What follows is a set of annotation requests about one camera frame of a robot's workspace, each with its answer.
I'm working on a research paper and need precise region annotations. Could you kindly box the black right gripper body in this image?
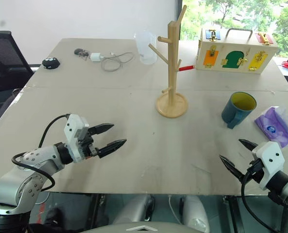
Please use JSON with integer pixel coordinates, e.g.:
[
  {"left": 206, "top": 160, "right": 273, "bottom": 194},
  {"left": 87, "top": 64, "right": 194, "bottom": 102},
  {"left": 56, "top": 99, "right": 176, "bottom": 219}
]
[{"left": 241, "top": 158, "right": 265, "bottom": 185}]

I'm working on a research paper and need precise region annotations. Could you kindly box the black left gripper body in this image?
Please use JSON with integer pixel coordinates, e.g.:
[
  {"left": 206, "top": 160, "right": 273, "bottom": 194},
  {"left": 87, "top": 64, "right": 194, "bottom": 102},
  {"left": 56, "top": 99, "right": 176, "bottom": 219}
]
[{"left": 77, "top": 127, "right": 100, "bottom": 160}]

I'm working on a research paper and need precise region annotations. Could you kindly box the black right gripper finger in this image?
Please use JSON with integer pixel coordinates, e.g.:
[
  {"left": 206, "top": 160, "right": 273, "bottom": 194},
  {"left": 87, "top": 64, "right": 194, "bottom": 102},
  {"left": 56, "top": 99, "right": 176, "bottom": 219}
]
[
  {"left": 238, "top": 138, "right": 258, "bottom": 156},
  {"left": 219, "top": 155, "right": 244, "bottom": 182}
]

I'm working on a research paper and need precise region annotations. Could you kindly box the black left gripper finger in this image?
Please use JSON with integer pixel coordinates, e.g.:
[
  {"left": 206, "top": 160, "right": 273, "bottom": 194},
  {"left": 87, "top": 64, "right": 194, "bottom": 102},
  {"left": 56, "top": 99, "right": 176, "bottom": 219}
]
[
  {"left": 97, "top": 138, "right": 128, "bottom": 159},
  {"left": 88, "top": 123, "right": 115, "bottom": 136}
]

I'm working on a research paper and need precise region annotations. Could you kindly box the blue mug yellow inside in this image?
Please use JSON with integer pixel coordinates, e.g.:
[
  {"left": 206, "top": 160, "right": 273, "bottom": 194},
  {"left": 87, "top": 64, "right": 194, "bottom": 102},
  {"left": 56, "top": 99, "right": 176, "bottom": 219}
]
[{"left": 221, "top": 91, "right": 257, "bottom": 130}]

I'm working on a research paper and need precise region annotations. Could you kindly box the wooden mug tree stand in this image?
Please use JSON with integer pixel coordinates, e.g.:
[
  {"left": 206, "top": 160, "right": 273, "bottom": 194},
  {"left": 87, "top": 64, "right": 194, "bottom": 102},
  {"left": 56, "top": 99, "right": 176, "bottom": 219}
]
[{"left": 148, "top": 4, "right": 196, "bottom": 118}]

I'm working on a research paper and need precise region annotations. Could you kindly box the clear plastic pitcher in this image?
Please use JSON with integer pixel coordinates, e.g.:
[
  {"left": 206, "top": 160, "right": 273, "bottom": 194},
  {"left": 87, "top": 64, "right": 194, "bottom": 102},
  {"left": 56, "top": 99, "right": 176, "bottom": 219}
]
[{"left": 134, "top": 31, "right": 158, "bottom": 65}]

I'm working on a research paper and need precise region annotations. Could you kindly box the purple tissue pack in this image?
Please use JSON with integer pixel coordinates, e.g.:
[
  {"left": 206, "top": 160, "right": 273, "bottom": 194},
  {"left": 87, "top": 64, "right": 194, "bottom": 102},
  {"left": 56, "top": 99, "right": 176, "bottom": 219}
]
[{"left": 254, "top": 105, "right": 288, "bottom": 149}]

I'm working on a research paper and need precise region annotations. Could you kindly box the silver robot leg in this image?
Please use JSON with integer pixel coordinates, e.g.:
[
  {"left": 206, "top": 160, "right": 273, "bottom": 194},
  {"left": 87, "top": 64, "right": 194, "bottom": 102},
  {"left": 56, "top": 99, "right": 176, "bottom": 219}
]
[
  {"left": 182, "top": 194, "right": 210, "bottom": 233},
  {"left": 113, "top": 194, "right": 155, "bottom": 226}
]

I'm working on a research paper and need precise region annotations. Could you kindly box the white charger adapter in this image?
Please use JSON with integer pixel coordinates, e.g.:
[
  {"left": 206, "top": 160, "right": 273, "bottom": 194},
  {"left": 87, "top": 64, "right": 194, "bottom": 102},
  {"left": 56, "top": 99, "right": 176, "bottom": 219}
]
[{"left": 89, "top": 52, "right": 102, "bottom": 63}]

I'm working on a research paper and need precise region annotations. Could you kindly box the small black key fob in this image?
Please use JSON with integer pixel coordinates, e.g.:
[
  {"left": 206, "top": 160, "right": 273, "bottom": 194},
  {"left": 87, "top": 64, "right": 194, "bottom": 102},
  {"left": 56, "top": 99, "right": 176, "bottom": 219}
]
[{"left": 73, "top": 48, "right": 90, "bottom": 58}]

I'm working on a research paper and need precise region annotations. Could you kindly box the black round button device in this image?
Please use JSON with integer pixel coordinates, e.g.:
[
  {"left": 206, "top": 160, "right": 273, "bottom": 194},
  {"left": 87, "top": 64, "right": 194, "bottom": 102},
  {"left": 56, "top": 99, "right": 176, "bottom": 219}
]
[{"left": 41, "top": 56, "right": 61, "bottom": 70}]

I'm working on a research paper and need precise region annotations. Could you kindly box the grey robot torso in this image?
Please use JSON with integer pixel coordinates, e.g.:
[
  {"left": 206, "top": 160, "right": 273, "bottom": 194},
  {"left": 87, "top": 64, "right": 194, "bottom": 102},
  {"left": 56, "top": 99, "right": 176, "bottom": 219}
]
[{"left": 79, "top": 219, "right": 209, "bottom": 233}]

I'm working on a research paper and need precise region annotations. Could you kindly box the wooden lock box toy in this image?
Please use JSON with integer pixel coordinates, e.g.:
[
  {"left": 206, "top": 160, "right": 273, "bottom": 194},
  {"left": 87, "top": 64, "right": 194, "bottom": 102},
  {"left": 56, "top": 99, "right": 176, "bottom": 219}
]
[{"left": 195, "top": 27, "right": 279, "bottom": 74}]

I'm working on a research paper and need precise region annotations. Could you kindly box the black office chair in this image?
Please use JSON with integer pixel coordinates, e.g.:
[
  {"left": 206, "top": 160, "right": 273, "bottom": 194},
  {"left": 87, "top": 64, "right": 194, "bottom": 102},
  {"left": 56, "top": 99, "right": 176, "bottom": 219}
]
[{"left": 0, "top": 31, "right": 35, "bottom": 133}]

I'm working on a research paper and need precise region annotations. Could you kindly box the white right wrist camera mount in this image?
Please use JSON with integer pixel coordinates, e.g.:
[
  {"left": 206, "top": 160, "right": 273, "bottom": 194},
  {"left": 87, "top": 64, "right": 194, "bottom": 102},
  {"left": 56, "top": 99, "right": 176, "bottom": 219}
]
[{"left": 252, "top": 141, "right": 286, "bottom": 191}]

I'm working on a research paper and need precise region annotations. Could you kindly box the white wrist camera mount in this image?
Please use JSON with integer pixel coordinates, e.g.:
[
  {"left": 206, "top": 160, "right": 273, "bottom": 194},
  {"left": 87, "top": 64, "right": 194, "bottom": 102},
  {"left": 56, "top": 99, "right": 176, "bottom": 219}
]
[
  {"left": 252, "top": 141, "right": 286, "bottom": 191},
  {"left": 63, "top": 113, "right": 90, "bottom": 164}
]

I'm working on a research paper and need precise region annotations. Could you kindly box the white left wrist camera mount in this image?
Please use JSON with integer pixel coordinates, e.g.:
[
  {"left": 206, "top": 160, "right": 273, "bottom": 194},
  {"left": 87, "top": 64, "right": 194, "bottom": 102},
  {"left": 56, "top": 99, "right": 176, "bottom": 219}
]
[{"left": 63, "top": 113, "right": 90, "bottom": 164}]

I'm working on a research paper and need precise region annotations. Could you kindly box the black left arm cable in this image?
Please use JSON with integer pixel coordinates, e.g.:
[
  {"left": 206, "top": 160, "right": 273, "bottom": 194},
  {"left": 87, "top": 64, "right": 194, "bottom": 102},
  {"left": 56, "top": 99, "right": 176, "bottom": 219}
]
[{"left": 11, "top": 114, "right": 70, "bottom": 192}]

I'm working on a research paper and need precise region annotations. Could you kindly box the grey charger cable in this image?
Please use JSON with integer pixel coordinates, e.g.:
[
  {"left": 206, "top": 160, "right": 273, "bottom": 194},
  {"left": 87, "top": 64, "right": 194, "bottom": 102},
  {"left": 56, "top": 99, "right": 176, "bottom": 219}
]
[{"left": 100, "top": 51, "right": 135, "bottom": 73}]

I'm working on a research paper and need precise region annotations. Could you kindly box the white hanging cable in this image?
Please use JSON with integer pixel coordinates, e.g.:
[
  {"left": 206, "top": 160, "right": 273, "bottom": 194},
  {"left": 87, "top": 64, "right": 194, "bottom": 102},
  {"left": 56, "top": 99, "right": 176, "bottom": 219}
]
[{"left": 167, "top": 194, "right": 181, "bottom": 224}]

